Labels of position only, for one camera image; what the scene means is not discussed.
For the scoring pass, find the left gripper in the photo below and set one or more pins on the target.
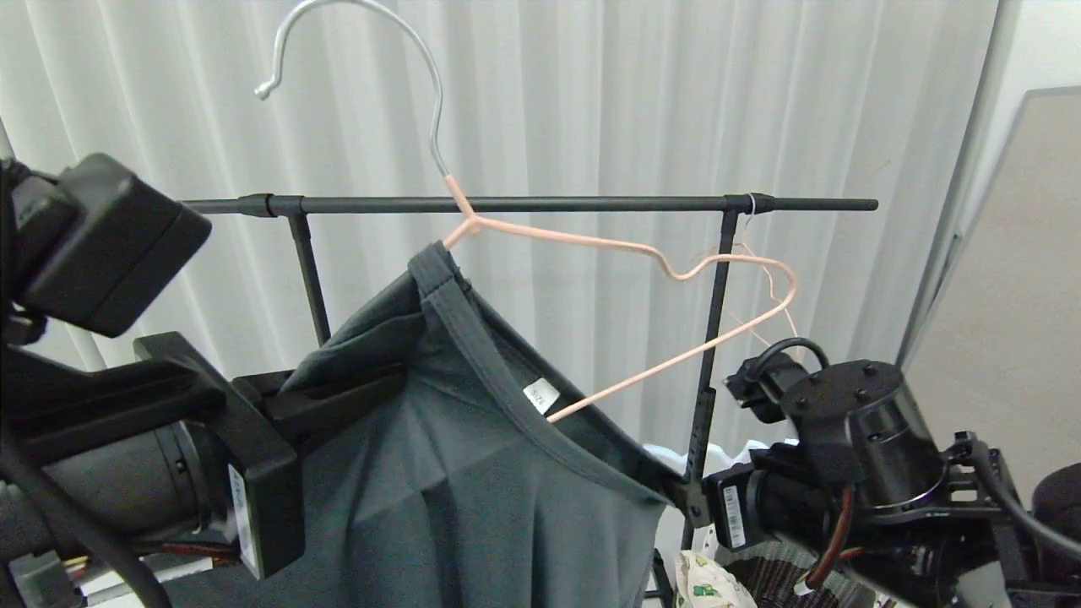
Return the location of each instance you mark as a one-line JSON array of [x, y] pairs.
[[127, 481]]

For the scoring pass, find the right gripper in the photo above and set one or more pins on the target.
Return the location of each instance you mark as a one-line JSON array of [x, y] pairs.
[[773, 507]]

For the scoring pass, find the cream printed garment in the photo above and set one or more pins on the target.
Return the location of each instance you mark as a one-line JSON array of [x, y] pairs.
[[709, 587]]

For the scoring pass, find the dark grey shirt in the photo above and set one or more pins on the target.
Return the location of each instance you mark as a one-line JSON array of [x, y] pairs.
[[473, 507]]

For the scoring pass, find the pink clothes hanger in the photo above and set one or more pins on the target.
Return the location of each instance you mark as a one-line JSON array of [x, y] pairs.
[[591, 241], [770, 283]]

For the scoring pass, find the white laundry basket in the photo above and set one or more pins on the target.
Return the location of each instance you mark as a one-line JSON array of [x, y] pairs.
[[785, 574]]

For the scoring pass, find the black clothes rack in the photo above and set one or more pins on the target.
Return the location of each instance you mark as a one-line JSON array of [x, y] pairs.
[[549, 203]]

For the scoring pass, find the white curtain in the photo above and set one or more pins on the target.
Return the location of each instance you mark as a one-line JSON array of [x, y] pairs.
[[591, 101]]

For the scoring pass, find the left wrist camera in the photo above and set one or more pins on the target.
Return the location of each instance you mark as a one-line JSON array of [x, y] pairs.
[[110, 245]]

